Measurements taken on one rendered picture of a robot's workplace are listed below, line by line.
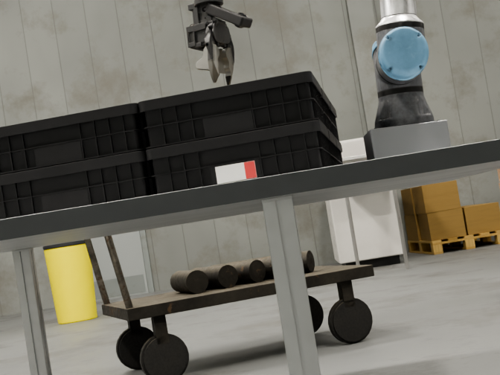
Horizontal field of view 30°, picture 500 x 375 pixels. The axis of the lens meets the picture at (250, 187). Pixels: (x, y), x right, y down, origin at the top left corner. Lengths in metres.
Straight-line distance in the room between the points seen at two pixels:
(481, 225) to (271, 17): 3.71
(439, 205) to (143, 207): 8.63
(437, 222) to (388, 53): 8.09
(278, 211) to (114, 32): 10.26
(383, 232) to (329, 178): 7.86
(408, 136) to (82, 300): 6.65
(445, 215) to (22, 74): 5.52
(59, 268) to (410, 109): 6.64
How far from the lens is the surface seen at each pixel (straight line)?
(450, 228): 10.31
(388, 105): 2.38
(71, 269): 8.72
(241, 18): 2.25
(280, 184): 1.75
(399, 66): 2.25
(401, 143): 2.33
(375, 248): 9.59
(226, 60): 2.31
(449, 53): 11.93
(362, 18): 11.74
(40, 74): 12.11
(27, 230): 1.81
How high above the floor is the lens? 0.61
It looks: 2 degrees up
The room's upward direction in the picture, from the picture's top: 9 degrees counter-clockwise
